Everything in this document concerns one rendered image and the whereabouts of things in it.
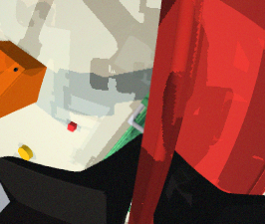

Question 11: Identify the green translucent plastic tray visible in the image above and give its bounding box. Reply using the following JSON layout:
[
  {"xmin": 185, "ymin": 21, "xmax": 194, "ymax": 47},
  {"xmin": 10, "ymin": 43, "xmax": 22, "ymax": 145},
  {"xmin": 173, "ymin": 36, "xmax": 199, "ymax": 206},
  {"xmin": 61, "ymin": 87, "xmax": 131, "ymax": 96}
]
[{"xmin": 104, "ymin": 91, "xmax": 149, "ymax": 159}]

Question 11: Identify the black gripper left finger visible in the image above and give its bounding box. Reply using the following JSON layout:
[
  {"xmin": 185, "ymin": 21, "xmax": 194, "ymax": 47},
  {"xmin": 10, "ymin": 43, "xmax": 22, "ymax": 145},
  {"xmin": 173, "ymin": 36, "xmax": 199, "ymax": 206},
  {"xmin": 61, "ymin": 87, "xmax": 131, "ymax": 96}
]
[{"xmin": 0, "ymin": 134, "xmax": 143, "ymax": 224}]

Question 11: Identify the yellow flat cylinder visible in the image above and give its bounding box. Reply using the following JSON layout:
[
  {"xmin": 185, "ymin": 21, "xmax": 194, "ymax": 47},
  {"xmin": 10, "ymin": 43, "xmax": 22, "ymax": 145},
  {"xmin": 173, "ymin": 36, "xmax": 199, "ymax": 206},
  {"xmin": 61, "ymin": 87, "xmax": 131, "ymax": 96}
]
[{"xmin": 19, "ymin": 144, "xmax": 33, "ymax": 160}]

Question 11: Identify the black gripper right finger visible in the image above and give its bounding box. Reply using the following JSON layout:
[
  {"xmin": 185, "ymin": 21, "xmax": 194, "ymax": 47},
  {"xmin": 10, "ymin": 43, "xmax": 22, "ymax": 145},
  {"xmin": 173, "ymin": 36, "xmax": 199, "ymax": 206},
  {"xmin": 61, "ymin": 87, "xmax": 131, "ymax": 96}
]
[{"xmin": 153, "ymin": 151, "xmax": 265, "ymax": 224}]

